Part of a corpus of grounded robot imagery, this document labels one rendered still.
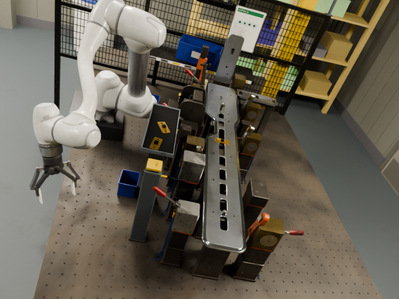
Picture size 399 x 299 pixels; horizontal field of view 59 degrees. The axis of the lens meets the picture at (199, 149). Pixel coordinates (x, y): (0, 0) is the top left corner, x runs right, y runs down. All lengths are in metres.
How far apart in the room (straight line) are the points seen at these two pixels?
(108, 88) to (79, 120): 0.74
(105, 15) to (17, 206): 1.63
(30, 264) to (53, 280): 0.90
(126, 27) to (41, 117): 0.51
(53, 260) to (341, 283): 1.37
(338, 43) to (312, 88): 0.63
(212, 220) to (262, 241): 0.22
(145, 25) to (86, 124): 0.51
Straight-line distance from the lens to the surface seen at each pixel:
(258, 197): 1.67
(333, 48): 4.79
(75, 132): 1.37
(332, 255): 2.12
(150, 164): 1.43
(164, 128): 1.63
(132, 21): 1.61
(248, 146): 2.02
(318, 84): 4.95
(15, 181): 2.99
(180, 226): 1.48
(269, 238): 1.53
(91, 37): 1.62
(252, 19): 2.72
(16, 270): 2.50
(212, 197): 1.61
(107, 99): 2.13
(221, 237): 1.47
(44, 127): 1.47
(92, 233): 1.76
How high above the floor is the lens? 2.10
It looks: 37 degrees down
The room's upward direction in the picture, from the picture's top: 18 degrees clockwise
